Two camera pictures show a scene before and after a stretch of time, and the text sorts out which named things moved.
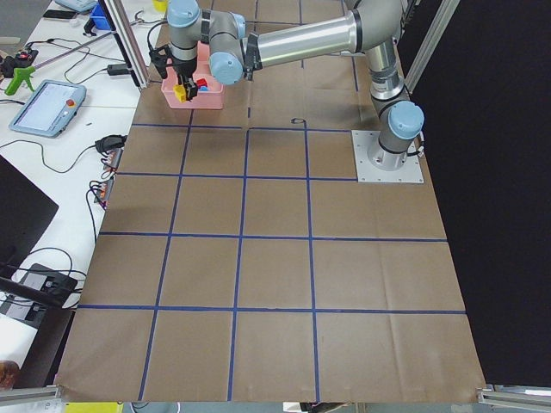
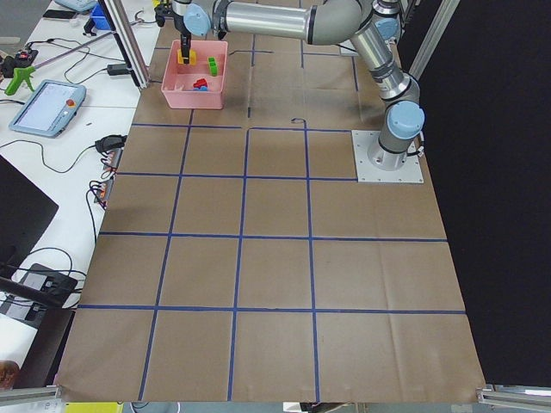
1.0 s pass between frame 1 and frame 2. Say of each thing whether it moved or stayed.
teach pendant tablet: stayed
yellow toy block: moved
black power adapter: stayed
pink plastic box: stayed
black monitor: stayed
